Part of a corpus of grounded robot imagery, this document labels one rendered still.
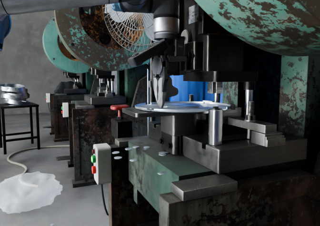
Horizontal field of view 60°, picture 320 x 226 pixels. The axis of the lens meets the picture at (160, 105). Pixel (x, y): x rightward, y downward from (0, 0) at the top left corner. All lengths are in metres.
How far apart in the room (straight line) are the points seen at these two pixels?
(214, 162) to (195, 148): 0.08
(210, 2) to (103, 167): 0.69
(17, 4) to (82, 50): 1.44
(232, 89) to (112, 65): 1.20
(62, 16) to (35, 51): 5.28
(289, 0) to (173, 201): 0.42
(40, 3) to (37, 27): 6.76
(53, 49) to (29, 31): 3.65
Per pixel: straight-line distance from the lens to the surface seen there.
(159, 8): 0.82
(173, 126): 0.80
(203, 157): 0.73
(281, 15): 0.48
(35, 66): 7.35
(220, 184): 0.64
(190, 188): 0.61
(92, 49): 2.11
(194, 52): 0.82
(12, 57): 7.38
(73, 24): 2.12
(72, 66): 3.82
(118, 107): 1.09
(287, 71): 0.94
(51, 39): 3.81
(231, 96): 1.13
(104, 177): 1.03
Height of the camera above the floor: 0.87
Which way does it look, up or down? 6 degrees down
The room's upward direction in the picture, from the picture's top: straight up
